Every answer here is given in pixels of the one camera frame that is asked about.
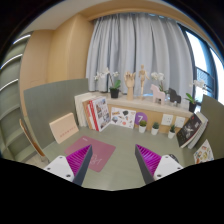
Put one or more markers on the purple round number sign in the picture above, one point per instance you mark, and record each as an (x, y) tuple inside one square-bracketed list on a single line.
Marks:
[(139, 117)]

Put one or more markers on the black wooden horse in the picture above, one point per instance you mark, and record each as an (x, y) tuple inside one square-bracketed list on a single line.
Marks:
[(174, 97)]

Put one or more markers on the white orchid black pot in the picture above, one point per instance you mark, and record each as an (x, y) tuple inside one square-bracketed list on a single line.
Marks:
[(115, 82)]

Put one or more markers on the red white magazine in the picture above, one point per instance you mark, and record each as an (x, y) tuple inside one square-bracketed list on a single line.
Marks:
[(100, 113)]

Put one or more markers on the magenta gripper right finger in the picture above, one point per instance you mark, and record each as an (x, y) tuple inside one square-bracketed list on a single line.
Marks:
[(153, 166)]

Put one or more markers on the dark book leaning right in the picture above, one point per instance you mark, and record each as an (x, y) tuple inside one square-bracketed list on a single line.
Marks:
[(191, 132)]

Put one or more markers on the white book stack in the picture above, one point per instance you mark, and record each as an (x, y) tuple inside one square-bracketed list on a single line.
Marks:
[(80, 108)]

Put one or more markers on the white wall socket left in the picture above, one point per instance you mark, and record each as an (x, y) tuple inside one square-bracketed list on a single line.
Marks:
[(167, 119)]

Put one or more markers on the wooden mannequin figure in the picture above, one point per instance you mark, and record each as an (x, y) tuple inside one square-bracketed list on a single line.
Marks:
[(143, 76)]

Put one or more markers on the pink mouse pad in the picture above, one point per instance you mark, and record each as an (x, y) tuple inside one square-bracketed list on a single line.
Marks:
[(101, 151)]

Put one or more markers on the small potted plant right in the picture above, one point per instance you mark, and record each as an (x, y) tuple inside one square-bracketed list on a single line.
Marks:
[(171, 132)]

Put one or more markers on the grey curtain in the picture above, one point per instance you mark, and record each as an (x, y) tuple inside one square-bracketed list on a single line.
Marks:
[(135, 41)]

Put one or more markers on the colourful illustrated booklet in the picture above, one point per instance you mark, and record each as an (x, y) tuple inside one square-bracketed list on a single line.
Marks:
[(204, 153)]

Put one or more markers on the white illustrated card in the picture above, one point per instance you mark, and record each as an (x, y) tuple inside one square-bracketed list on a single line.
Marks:
[(123, 117)]

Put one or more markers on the grey-green shelf unit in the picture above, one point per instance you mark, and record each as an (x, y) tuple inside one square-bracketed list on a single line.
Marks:
[(14, 145)]

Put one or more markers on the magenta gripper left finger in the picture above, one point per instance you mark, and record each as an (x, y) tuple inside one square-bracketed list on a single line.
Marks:
[(73, 167)]

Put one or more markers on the wooden hand model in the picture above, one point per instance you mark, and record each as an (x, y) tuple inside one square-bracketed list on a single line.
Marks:
[(129, 79)]

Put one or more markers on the white wall socket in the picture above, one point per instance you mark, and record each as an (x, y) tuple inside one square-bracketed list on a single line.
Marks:
[(179, 122), (167, 119)]

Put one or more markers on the white orchid behind horse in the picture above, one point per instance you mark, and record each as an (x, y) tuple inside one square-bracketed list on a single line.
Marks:
[(159, 77)]

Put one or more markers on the small potted plant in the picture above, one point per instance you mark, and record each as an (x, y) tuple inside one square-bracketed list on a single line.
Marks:
[(171, 132), (142, 126), (155, 128)]

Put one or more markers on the white wall socket right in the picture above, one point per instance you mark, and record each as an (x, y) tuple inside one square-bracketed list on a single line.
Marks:
[(179, 122)]

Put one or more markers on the small potted plant middle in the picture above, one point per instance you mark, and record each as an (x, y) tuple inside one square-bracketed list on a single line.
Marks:
[(155, 128)]

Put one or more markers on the pink wooden horse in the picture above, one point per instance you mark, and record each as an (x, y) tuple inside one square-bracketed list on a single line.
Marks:
[(157, 94)]

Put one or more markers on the beige box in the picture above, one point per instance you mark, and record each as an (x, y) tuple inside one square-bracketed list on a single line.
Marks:
[(63, 127)]

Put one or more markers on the orchid plant right black pot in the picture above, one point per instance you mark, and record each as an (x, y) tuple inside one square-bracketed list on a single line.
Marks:
[(199, 88)]

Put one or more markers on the small potted plant left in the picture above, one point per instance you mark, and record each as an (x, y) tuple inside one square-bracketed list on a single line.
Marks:
[(142, 126)]

